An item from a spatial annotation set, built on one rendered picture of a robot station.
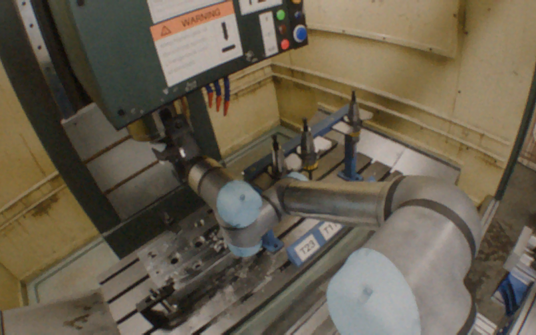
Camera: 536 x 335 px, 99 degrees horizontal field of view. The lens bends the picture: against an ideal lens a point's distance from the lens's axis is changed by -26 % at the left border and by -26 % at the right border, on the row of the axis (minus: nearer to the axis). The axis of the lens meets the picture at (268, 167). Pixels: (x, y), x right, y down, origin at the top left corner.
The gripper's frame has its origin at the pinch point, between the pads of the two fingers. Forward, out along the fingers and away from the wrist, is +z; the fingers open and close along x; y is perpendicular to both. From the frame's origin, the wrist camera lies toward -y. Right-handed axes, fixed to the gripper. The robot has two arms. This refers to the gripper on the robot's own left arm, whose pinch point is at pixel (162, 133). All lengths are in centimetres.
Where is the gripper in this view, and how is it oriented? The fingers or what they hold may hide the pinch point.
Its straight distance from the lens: 79.6
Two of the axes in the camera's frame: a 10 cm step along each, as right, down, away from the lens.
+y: 1.4, 7.6, 6.3
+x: 7.5, -5.0, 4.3
